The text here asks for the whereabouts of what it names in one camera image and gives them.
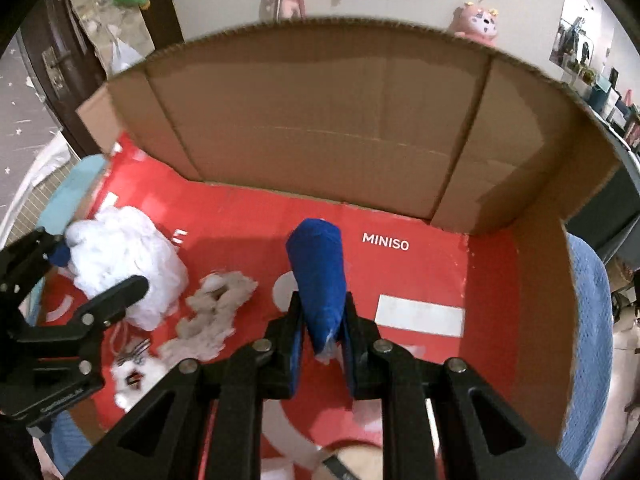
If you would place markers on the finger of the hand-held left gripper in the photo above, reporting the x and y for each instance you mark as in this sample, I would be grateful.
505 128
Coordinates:
117 297
60 255

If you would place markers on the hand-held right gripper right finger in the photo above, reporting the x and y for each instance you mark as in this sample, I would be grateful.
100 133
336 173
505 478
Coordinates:
351 360

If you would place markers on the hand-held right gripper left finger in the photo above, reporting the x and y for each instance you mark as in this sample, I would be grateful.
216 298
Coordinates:
295 355

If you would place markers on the white mesh bath sponge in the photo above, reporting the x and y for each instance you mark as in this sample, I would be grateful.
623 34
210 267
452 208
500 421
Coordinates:
135 255

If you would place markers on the white fluffy bunny scrunchie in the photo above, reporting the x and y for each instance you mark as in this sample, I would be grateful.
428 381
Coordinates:
145 372

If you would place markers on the blue and white sock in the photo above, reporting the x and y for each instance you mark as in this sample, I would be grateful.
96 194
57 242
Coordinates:
320 270

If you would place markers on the beige crochet scrunchie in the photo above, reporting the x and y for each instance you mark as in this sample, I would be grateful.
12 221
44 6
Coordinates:
210 310

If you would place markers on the cardboard box with red inside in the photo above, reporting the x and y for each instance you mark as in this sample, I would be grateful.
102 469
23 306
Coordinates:
325 110

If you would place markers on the grid cutting mat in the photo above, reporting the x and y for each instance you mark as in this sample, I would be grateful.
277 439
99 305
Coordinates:
25 207

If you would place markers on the light blue cloth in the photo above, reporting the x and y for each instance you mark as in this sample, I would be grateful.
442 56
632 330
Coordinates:
70 195

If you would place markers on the white paper sheet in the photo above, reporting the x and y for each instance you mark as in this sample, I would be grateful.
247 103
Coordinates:
47 165

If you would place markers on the clear plastic bag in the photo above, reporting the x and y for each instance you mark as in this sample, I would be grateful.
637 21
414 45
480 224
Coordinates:
122 57

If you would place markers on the dark brown door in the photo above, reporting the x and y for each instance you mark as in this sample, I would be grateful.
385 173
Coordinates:
55 35

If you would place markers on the blue fleece blanket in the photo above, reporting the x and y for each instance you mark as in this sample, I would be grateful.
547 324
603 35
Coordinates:
585 360

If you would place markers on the pink plush with spotted face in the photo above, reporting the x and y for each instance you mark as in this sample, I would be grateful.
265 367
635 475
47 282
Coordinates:
475 22

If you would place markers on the wall mirror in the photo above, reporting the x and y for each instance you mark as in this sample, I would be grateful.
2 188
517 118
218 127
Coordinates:
575 25

